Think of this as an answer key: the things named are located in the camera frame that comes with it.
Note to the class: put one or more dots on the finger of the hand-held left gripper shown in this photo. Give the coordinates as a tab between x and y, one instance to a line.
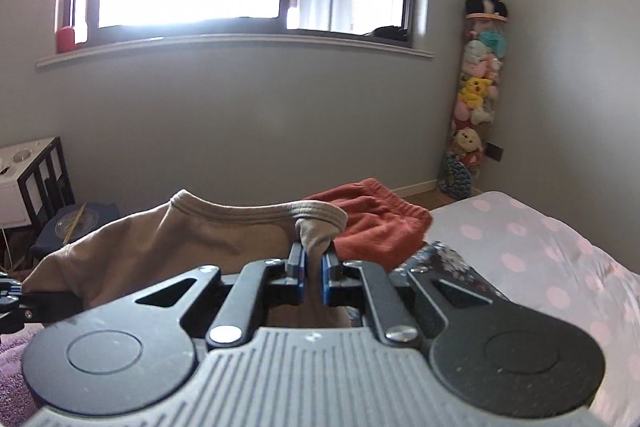
42	307

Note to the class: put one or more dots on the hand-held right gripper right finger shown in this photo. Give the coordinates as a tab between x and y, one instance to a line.
326	279

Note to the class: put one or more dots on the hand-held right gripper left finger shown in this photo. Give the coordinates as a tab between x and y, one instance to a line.
300	274

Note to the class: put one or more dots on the beige t-shirt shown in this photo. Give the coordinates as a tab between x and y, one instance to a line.
200	237

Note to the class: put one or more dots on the purple fuzzy blanket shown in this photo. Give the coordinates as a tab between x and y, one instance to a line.
15	372

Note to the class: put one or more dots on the orange-red shorts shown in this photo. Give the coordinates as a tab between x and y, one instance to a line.
380	222

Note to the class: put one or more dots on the dark floral folded cloth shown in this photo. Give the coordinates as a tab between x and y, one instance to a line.
450	267

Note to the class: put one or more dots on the white and black side table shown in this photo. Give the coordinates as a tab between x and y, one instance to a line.
30	177

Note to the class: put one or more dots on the pink polka dot bed sheet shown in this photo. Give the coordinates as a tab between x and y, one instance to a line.
540	257

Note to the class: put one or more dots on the clear tube of plush toys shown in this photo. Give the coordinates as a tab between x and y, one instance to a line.
475	107

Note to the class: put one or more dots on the white window sill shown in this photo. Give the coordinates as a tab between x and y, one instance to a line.
225	44

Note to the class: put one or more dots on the black object on sill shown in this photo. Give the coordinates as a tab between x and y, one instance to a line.
389	33

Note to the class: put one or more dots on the red cup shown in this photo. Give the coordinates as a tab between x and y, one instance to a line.
65	39

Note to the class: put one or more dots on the black wall socket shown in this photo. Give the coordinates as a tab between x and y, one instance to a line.
495	152

